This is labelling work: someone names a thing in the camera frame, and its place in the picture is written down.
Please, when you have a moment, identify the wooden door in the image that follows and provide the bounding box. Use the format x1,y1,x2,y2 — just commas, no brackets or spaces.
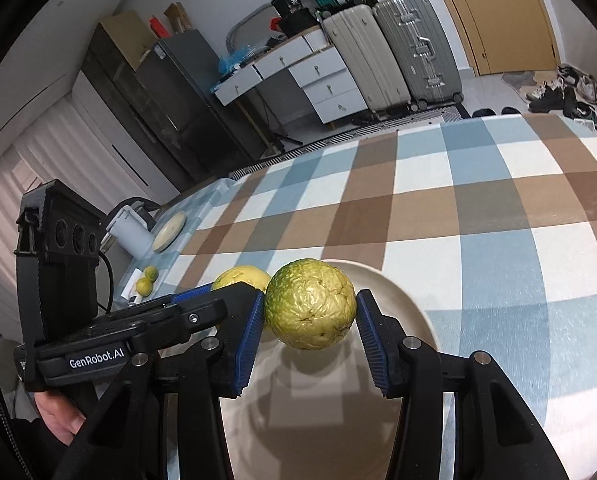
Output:
443,0,560,76

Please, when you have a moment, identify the black refrigerator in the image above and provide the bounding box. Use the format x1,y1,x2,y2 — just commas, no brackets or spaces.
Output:
136,30,267,181

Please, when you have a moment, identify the large cream plate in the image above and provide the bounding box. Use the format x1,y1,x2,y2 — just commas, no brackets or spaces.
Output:
218,258,443,480

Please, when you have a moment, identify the white drawer desk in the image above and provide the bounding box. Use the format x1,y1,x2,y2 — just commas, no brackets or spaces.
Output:
215,27,369,124

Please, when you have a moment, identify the white curtain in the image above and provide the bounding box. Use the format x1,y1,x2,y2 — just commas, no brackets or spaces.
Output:
0,94,129,346

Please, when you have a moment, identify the white cylindrical kettle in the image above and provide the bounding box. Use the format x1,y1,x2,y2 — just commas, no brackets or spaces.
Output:
106,205,154,259

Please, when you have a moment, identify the silver suitcase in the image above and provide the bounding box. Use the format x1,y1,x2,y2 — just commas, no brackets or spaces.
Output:
373,0,463,110

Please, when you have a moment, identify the yellow-green guava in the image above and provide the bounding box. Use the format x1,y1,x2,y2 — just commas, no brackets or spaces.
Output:
212,264,271,292
265,258,357,351

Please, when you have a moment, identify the beige suitcase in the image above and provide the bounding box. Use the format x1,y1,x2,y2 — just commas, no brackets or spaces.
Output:
322,4,412,113

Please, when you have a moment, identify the black camera mount box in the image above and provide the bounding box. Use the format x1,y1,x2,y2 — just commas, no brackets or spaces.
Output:
14,179,104,349

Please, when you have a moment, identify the person's left hand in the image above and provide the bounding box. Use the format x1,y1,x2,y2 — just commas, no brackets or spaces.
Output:
34,391,86,445

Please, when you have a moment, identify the small green citrus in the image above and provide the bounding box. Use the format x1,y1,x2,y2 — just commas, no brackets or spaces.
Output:
135,276,153,298
143,266,158,283

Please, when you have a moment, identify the blue checkered side tablecloth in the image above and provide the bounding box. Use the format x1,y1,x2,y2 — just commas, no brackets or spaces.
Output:
113,178,236,311

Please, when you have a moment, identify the small cream plate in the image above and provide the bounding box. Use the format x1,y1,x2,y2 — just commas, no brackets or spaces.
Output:
152,211,187,252

